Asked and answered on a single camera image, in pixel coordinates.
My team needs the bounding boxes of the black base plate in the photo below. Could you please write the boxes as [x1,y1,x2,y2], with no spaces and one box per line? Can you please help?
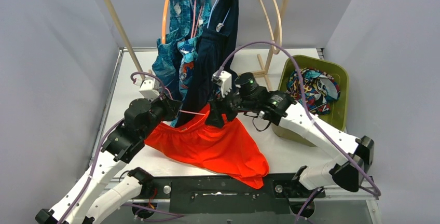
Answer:
[133,173,312,214]

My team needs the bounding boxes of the teal shark print shorts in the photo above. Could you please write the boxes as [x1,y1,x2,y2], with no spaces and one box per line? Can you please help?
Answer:
[152,0,191,99]

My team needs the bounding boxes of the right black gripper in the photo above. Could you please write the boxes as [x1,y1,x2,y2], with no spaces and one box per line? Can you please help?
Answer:
[207,84,256,127]

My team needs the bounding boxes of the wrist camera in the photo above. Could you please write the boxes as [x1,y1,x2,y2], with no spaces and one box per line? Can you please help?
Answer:
[212,70,232,98]
[133,76,160,101]

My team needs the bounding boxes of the wooden clothes rack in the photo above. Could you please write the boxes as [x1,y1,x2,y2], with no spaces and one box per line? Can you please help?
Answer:
[91,0,296,91]

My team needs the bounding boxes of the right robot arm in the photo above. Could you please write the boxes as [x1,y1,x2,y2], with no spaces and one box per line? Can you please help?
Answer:
[205,71,374,197]

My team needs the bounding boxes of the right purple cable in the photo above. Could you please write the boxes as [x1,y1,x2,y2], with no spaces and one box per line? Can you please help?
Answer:
[213,41,381,224]

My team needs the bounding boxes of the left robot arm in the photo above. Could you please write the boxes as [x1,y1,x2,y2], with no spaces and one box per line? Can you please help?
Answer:
[35,95,182,223]

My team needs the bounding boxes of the orange shorts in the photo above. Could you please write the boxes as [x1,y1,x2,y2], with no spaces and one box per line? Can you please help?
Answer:
[144,105,270,189]

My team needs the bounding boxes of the orange wooden hanger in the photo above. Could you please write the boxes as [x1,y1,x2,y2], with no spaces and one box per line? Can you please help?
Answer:
[160,0,170,44]

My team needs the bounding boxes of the light blue shark shorts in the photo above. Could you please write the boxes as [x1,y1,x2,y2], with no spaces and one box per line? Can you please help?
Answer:
[177,0,212,102]

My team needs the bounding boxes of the comic print shorts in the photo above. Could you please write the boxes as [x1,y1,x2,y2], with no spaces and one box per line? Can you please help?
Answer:
[300,68,340,115]

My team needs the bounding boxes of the light blue hanger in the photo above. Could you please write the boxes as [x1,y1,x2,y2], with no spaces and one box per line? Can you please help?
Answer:
[207,0,231,32]

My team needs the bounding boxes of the purple cable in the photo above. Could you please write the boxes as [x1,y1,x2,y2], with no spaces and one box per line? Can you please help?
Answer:
[213,41,381,224]
[57,72,185,224]

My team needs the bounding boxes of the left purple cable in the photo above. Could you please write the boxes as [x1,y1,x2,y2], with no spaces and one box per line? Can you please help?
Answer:
[57,72,185,224]

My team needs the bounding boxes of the aluminium frame rail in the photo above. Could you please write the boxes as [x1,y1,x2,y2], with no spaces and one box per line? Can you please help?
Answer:
[89,48,125,165]

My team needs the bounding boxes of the light wooden hanger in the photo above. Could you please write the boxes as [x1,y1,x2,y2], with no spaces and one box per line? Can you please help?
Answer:
[257,0,283,54]

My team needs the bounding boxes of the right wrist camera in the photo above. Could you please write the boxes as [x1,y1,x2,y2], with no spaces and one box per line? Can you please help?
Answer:
[212,70,232,98]

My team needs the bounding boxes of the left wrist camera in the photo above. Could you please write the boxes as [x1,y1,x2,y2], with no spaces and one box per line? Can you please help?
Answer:
[133,76,160,101]

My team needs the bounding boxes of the navy blue shorts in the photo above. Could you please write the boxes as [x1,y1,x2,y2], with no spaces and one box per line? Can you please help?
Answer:
[173,0,239,128]

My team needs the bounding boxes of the pink wire hanger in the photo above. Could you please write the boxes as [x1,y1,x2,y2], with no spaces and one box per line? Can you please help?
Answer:
[180,110,205,116]

